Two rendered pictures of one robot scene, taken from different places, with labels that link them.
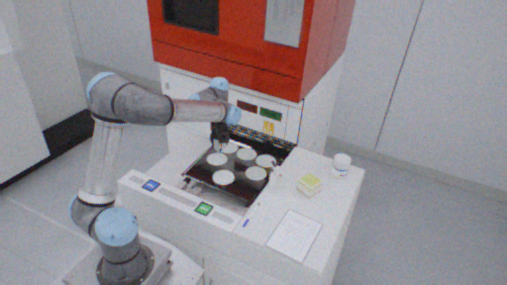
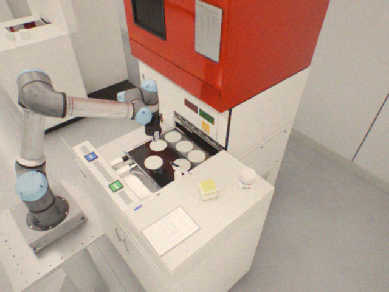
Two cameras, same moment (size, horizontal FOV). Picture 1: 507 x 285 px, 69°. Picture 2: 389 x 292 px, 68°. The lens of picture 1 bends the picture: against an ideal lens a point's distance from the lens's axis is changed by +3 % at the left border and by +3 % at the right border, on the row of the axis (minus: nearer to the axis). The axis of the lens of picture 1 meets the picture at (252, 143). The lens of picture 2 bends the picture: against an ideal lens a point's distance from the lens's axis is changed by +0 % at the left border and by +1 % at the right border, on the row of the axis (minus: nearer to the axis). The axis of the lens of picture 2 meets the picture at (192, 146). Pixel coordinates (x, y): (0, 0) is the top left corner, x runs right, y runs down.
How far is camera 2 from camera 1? 0.63 m
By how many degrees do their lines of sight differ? 20
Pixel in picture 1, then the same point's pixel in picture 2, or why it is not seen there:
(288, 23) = (211, 38)
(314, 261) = (171, 258)
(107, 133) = (27, 115)
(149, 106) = (41, 102)
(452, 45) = not seen: outside the picture
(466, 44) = not seen: outside the picture
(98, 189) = (26, 155)
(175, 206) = (98, 178)
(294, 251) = (160, 244)
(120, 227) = (29, 187)
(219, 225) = (118, 203)
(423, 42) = not seen: outside the picture
